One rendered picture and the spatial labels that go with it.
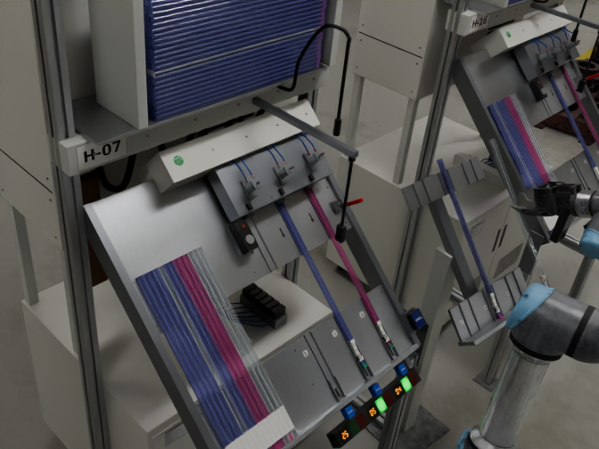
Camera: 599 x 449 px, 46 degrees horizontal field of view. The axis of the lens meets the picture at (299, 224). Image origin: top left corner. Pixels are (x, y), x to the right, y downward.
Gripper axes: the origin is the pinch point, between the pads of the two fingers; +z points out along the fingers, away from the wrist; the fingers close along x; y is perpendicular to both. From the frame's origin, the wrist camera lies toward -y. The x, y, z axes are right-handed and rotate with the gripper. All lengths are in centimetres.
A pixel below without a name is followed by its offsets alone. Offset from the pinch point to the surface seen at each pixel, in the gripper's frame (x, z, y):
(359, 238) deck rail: 42.8, 21.6, 3.6
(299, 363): 78, 13, -17
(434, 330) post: 12, 30, -40
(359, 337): 57, 13, -19
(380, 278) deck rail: 42.0, 17.5, -8.3
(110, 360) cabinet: 107, 62, -14
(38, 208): 115, 54, 34
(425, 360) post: 12, 36, -52
